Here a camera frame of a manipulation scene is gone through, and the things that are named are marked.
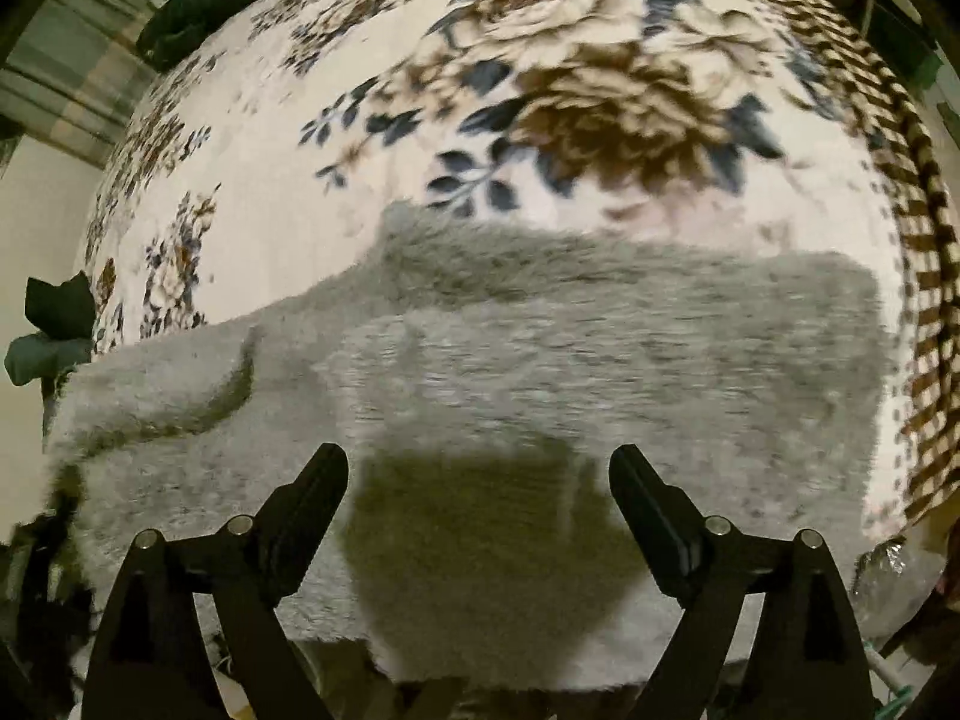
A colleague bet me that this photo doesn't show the green striped curtain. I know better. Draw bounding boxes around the green striped curtain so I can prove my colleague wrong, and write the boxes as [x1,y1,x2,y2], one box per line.
[0,0,173,166]

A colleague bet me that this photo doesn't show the grey fleece pants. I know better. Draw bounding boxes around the grey fleece pants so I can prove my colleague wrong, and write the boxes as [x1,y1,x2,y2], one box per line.
[41,202,901,691]

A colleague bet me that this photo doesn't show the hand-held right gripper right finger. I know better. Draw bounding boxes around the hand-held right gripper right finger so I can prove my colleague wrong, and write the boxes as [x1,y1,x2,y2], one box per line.
[608,444,878,720]

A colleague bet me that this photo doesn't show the teal cloth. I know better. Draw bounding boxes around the teal cloth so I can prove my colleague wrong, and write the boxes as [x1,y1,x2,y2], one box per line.
[4,334,95,387]

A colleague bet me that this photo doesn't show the floral blanket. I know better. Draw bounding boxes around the floral blanket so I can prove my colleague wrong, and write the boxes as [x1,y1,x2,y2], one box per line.
[79,0,912,361]

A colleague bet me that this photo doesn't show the dark cloth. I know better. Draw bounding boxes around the dark cloth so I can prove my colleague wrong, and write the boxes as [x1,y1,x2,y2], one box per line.
[25,270,98,342]

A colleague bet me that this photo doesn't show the clear plastic bag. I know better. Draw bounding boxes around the clear plastic bag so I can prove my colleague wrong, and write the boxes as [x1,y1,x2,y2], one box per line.
[851,532,946,638]

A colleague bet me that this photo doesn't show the dark green blanket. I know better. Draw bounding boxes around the dark green blanket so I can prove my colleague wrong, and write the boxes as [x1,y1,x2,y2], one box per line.
[139,0,331,72]

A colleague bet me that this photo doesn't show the brown checkered sheet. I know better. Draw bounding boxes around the brown checkered sheet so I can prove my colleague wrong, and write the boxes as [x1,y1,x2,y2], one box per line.
[697,0,960,526]

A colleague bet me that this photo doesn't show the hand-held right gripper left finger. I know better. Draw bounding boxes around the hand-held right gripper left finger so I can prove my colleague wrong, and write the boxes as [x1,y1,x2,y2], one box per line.
[81,442,350,720]

